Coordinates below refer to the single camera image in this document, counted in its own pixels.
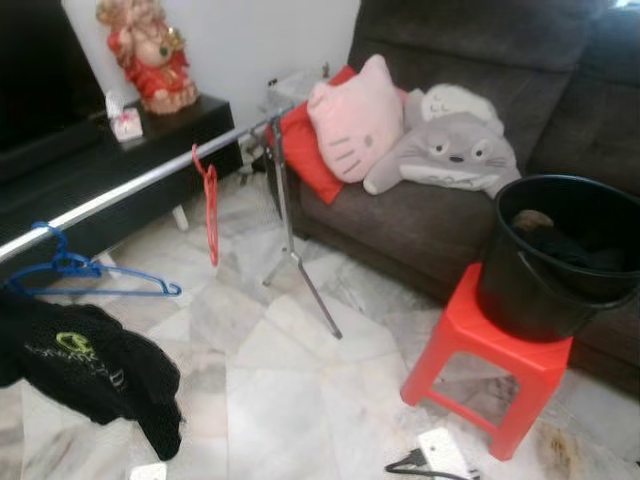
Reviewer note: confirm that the red plastic hanger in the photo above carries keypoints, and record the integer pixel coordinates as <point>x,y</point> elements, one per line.
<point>213,255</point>

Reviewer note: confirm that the blue plastic hanger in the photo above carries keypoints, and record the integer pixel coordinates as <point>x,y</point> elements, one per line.
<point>70,265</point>

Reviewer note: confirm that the brown garment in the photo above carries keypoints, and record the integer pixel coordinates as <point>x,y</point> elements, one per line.
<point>532,220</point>

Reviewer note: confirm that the black plastic bucket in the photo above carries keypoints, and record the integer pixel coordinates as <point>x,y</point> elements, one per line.
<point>540,300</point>

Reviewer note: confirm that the red plastic stool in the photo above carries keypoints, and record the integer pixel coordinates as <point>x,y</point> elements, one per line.
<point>490,340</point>

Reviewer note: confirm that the grey Totoro plush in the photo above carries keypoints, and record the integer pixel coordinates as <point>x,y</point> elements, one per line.
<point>450,150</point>

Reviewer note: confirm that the white plush cushion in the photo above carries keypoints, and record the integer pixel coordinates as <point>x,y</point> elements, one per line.
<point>460,100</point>

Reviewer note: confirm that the dark grey sofa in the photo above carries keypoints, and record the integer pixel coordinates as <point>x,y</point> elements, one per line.
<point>480,50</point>

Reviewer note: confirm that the pink cat face cushion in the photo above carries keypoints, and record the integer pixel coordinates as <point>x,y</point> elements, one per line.
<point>355,120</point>

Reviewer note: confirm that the red cushion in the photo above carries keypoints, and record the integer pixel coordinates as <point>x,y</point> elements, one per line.
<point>305,150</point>

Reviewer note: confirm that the silver metal clothes rack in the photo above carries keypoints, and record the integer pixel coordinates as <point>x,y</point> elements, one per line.
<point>150,179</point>

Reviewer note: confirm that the red laughing Buddha statue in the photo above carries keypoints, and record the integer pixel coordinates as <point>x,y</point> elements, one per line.
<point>150,60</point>

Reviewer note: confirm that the white pink tissue box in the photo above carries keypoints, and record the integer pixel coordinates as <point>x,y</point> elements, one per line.
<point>125,122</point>

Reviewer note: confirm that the black shirt large green logo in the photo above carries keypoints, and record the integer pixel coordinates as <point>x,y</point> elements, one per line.
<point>80,370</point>

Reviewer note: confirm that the black flat television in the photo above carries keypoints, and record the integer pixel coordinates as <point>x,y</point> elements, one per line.
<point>30,70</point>

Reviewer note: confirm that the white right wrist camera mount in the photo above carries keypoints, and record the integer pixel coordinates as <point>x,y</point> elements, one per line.
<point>443,452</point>

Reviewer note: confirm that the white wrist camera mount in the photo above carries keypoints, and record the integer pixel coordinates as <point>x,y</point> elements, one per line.
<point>148,472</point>
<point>443,452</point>

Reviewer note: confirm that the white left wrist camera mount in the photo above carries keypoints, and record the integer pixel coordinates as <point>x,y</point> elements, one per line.
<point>148,472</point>

